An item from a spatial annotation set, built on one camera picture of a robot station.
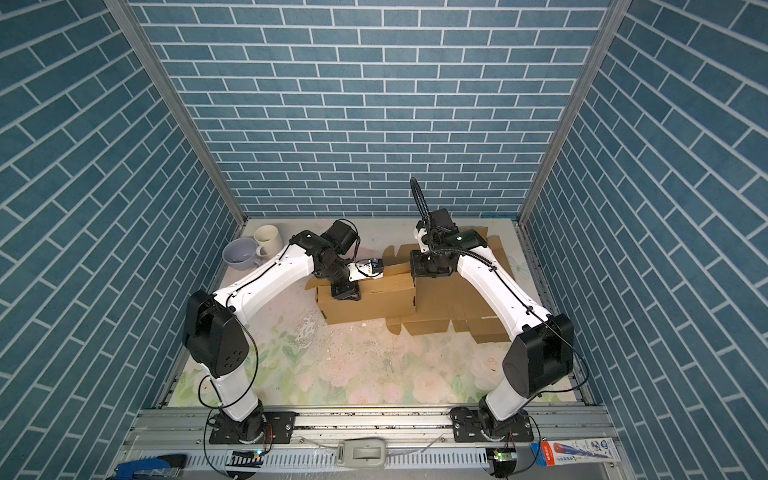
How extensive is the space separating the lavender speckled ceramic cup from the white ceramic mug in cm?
2

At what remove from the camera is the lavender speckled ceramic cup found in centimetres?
101

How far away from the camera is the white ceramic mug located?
104 centimetres
